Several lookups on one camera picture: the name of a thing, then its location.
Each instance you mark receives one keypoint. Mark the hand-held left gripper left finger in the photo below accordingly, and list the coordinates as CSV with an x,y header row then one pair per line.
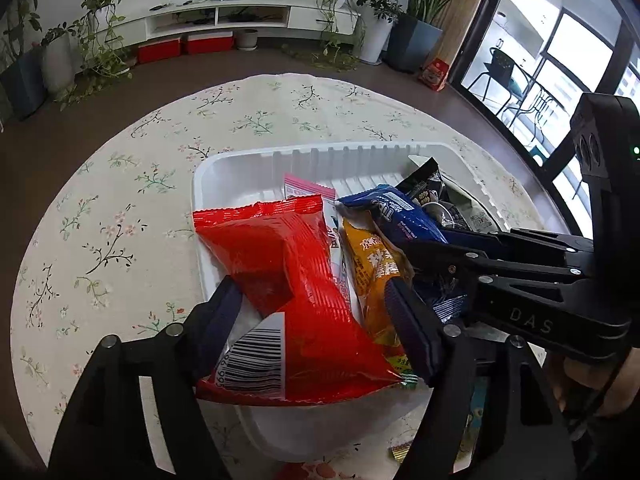
x,y
222,315

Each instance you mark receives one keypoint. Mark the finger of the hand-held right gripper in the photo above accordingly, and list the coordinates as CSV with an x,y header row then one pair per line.
x,y
550,245
475,265

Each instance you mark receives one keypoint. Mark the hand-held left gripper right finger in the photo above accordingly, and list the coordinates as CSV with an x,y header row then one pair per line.
x,y
410,325

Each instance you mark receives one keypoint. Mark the cream snack packet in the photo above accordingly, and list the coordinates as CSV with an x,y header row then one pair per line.
x,y
475,217

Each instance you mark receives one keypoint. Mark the orange snack packet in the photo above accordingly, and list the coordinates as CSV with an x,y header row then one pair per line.
x,y
370,270

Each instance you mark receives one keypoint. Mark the red barcode snack packet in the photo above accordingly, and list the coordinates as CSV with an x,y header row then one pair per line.
x,y
290,270

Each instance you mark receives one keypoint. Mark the dark blue snack packet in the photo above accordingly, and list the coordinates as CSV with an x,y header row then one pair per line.
x,y
395,215

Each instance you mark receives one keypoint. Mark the white plastic tray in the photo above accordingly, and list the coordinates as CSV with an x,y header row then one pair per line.
x,y
240,180

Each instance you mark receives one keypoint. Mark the pink cartoon snack packet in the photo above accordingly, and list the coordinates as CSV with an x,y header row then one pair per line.
x,y
305,187

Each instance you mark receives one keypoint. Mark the person's right hand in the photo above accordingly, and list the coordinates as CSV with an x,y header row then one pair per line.
x,y
600,390

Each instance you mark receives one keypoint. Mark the floral tablecloth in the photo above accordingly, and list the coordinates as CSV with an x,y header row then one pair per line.
x,y
125,185

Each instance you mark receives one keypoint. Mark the black metal chair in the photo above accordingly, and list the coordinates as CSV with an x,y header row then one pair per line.
x,y
500,62

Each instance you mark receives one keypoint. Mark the red gift bag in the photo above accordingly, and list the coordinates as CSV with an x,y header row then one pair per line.
x,y
434,75

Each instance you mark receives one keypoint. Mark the glass sliding door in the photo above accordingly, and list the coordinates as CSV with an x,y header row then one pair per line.
x,y
480,25

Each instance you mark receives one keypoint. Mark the large-leaf plant in blue pot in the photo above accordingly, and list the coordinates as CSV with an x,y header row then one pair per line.
x,y
412,42

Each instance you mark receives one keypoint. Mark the red storage box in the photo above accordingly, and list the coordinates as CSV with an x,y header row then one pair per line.
x,y
209,43
159,51

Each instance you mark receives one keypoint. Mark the small grey pot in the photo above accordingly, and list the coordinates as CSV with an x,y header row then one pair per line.
x,y
246,40

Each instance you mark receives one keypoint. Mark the trailing green plant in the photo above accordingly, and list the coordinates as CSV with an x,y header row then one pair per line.
x,y
100,55

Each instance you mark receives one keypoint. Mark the plant in ribbed white pot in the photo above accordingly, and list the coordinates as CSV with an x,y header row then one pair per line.
x,y
57,67

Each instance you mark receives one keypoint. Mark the tall plant in blue pot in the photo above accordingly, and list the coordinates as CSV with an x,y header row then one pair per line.
x,y
22,85

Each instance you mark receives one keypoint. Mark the white TV cabinet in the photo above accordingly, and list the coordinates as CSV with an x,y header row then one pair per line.
x,y
130,22

